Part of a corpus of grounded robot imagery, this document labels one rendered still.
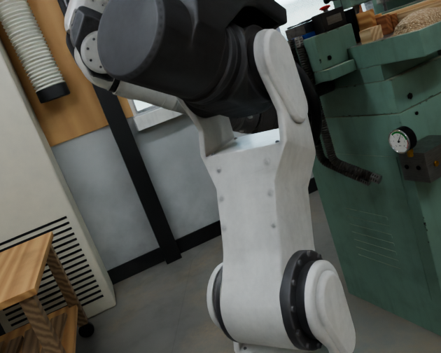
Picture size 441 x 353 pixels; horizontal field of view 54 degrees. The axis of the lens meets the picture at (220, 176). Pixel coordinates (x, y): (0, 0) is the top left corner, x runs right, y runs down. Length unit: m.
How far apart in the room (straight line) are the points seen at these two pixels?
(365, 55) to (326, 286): 0.73
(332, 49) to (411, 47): 0.21
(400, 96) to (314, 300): 0.71
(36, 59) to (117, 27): 1.76
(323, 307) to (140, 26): 0.42
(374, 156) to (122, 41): 0.93
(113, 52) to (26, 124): 1.66
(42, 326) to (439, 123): 1.34
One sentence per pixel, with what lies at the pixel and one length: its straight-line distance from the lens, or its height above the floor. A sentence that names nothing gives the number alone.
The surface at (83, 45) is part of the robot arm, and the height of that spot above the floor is 1.09.
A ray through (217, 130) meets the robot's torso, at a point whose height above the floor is 0.88.
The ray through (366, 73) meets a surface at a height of 0.82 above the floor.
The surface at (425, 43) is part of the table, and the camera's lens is 1.10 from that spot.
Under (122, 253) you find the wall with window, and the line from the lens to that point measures 2.59.
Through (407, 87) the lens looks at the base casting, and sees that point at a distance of 1.22.
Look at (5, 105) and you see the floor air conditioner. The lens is 2.18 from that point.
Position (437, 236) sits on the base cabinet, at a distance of 1.35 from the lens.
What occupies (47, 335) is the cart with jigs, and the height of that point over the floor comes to 0.35.
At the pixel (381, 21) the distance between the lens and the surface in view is 1.29.
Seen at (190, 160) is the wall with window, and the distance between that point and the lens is 2.54.
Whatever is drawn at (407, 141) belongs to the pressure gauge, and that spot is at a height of 0.66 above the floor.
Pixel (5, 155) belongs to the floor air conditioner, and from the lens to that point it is 2.19.
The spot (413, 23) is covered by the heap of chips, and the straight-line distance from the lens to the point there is 1.12.
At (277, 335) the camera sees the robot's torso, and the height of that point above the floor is 0.61.
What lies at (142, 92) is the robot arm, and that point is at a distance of 0.91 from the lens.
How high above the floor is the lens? 0.98
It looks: 14 degrees down
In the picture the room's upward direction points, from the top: 20 degrees counter-clockwise
